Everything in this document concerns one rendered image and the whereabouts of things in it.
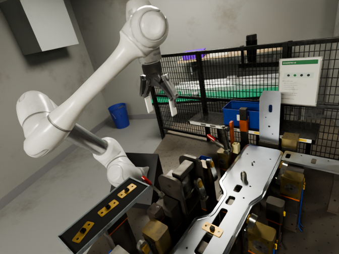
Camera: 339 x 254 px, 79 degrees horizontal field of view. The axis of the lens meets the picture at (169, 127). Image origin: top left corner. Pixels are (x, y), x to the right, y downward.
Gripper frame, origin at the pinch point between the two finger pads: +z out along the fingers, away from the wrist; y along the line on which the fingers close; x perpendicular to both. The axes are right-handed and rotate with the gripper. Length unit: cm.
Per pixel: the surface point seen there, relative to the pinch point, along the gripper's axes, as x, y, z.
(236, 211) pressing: 2, 30, 46
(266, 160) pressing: 42, 30, 46
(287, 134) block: 64, 36, 40
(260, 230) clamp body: -5, 42, 41
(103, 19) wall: 211, -312, -63
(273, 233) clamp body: -4, 46, 41
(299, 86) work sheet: 90, 36, 19
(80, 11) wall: 196, -353, -86
